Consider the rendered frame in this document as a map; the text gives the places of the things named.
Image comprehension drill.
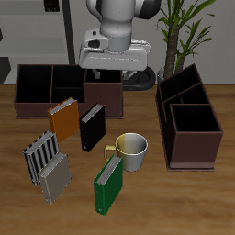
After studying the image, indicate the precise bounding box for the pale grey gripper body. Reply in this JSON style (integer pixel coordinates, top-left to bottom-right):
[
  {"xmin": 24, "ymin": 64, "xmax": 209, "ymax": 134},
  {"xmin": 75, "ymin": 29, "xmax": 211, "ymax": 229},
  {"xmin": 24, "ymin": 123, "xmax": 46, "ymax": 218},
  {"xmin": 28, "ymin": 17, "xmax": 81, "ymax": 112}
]
[{"xmin": 78, "ymin": 39, "xmax": 151, "ymax": 71}]

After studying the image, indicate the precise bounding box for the wide dark brown desk caddy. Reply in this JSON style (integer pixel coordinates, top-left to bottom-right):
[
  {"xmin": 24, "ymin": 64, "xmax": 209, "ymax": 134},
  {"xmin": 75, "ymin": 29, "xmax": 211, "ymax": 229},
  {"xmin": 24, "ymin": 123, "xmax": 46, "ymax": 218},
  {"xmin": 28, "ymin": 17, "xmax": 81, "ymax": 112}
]
[{"xmin": 13, "ymin": 63, "xmax": 125, "ymax": 120}]

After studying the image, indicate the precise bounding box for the orange book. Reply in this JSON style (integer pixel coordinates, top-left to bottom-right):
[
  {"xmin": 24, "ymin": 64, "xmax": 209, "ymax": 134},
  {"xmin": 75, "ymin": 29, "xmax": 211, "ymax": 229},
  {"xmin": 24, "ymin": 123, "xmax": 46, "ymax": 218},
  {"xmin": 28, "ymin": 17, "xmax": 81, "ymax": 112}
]
[{"xmin": 47, "ymin": 96, "xmax": 82, "ymax": 143}]

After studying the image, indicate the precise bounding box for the black white striped book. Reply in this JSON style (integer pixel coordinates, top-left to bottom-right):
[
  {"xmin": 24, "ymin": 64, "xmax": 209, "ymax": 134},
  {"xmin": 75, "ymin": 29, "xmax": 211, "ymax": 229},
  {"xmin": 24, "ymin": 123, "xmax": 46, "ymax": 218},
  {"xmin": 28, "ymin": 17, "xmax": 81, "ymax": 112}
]
[{"xmin": 21, "ymin": 129, "xmax": 61, "ymax": 187}]

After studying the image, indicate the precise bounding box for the narrow dark brown desk caddy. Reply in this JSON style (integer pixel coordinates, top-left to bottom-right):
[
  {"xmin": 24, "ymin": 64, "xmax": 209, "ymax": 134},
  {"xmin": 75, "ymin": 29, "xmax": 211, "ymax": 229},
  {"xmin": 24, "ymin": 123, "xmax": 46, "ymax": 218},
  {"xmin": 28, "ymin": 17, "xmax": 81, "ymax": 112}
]
[{"xmin": 154, "ymin": 62, "xmax": 225, "ymax": 173}]

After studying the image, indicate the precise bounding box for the beige grey book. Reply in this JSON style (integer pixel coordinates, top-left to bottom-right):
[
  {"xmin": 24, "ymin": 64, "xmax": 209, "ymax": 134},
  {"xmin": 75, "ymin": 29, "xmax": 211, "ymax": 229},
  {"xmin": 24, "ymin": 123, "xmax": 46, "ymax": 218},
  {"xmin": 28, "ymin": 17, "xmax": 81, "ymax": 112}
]
[{"xmin": 37, "ymin": 151, "xmax": 73, "ymax": 206}]

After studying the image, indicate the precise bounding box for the green book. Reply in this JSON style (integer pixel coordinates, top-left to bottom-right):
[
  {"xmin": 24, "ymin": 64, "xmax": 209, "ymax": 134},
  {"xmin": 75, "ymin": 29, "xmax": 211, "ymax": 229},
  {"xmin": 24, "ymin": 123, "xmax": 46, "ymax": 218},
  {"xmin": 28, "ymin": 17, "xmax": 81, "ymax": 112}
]
[{"xmin": 93, "ymin": 153, "xmax": 125, "ymax": 217}]

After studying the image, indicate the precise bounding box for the green pot plant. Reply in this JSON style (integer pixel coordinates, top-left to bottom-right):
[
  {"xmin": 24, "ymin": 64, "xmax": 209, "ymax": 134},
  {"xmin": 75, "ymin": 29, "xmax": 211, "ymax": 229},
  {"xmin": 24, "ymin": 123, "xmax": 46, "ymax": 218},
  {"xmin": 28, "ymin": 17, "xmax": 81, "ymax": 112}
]
[{"xmin": 155, "ymin": 0, "xmax": 218, "ymax": 84}]

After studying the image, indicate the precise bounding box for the grey shelf unit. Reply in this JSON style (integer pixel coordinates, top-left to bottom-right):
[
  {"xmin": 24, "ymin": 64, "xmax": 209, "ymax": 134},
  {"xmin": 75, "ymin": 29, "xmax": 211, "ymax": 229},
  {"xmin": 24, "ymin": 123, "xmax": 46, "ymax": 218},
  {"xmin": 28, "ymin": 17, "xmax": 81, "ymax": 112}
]
[{"xmin": 0, "ymin": 0, "xmax": 70, "ymax": 65}]

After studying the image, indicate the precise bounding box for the yellow and white mug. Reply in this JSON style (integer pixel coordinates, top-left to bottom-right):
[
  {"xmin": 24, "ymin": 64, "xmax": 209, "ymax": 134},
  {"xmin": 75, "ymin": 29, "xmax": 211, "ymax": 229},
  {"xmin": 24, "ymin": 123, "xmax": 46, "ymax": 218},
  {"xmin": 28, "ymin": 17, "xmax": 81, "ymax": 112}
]
[{"xmin": 103, "ymin": 131, "xmax": 150, "ymax": 173}]

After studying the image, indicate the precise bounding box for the dark grey chair edge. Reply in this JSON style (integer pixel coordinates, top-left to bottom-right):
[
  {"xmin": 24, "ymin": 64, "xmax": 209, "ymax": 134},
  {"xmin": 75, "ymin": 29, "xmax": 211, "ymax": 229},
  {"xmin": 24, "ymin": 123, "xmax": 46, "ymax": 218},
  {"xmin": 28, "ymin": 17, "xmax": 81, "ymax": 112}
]
[{"xmin": 0, "ymin": 56, "xmax": 12, "ymax": 85}]

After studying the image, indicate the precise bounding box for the flat black base plate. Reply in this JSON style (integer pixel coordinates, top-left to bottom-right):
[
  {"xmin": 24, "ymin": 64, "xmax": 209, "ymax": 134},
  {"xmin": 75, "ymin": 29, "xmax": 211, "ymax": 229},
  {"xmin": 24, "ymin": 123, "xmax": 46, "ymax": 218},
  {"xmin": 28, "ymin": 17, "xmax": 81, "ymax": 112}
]
[{"xmin": 122, "ymin": 65, "xmax": 157, "ymax": 92}]

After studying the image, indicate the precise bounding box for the black upright post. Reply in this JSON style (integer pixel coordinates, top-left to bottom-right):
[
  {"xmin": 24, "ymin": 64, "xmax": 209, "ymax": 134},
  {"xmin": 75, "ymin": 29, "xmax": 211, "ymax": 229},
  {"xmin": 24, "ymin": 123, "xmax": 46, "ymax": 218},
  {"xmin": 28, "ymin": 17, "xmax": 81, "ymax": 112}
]
[{"xmin": 62, "ymin": 0, "xmax": 77, "ymax": 65}]

